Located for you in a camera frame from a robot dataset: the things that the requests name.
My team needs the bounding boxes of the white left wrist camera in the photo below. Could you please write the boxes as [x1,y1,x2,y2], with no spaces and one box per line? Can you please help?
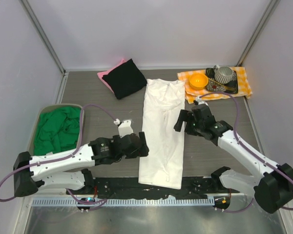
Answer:
[114,118,133,138]

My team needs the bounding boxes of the folded black t-shirt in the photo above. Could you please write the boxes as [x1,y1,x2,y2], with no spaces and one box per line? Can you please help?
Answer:
[102,59,147,99]

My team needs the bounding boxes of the orange checkered cloth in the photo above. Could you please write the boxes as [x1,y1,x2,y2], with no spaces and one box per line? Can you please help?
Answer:
[177,67,252,104]

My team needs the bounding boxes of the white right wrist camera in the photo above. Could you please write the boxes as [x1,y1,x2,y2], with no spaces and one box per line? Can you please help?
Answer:
[194,97,208,106]

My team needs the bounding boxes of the white flower print t-shirt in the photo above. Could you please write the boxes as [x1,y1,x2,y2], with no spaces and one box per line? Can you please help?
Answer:
[138,79,185,190]

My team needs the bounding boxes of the black patterned plate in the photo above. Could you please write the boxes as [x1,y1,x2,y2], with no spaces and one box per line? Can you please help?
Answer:
[205,68,239,94]

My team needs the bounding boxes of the green t-shirt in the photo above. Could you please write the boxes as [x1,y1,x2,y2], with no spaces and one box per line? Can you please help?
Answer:
[34,106,81,156]

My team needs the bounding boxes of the folded pink t-shirt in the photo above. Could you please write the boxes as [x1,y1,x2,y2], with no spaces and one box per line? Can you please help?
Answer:
[97,58,126,93]

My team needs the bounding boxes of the striped grey cup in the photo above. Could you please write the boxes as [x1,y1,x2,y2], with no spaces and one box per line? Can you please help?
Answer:
[213,65,237,84]

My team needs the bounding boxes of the orange bowl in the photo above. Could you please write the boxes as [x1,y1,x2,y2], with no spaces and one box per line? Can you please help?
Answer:
[189,73,209,90]

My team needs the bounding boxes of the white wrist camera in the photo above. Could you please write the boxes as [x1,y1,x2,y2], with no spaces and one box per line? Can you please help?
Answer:
[114,118,133,138]
[194,97,208,106]

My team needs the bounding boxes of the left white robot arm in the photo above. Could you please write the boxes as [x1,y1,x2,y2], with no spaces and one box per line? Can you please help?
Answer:
[13,132,149,197]

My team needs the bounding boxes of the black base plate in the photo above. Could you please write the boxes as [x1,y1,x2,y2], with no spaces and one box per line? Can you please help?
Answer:
[71,176,238,200]

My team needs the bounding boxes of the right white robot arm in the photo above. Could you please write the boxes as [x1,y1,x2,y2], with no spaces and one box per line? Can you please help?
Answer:
[174,102,293,214]

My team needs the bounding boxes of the slotted cable duct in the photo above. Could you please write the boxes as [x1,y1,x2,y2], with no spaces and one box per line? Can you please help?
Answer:
[31,196,214,207]

